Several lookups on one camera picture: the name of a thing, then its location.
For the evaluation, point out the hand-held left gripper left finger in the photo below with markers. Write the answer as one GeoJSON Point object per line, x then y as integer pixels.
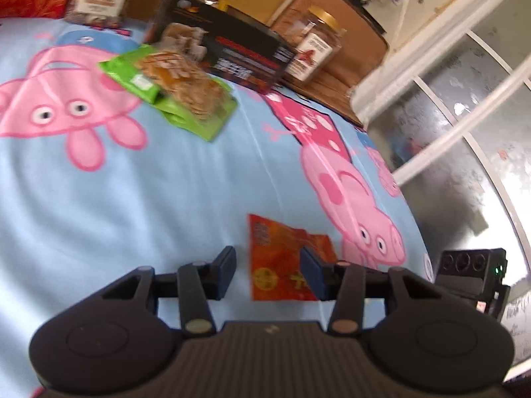
{"type": "Point", "coordinates": [222, 273]}

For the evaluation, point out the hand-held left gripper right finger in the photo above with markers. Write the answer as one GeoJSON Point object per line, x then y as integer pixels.
{"type": "Point", "coordinates": [313, 273]}

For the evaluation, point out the red snack packet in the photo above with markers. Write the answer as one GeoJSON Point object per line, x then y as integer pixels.
{"type": "Point", "coordinates": [278, 253]}

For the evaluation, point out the green snack packet clear window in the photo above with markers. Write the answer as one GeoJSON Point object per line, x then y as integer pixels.
{"type": "Point", "coordinates": [195, 95]}

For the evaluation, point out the black cardboard box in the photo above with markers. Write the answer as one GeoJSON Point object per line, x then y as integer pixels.
{"type": "Point", "coordinates": [244, 49]}

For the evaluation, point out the green snack packet white label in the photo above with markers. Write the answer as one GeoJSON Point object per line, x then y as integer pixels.
{"type": "Point", "coordinates": [124, 70]}

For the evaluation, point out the cartoon pig printed blanket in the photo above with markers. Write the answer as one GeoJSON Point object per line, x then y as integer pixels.
{"type": "Point", "coordinates": [166, 199]}

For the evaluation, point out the brown seat cushion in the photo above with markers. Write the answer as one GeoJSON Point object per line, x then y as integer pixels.
{"type": "Point", "coordinates": [356, 70]}

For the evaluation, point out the pecan jar with gold lid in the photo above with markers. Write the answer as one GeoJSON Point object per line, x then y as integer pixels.
{"type": "Point", "coordinates": [315, 47]}

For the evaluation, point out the white window frame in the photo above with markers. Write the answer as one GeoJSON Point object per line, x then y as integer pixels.
{"type": "Point", "coordinates": [439, 91]}

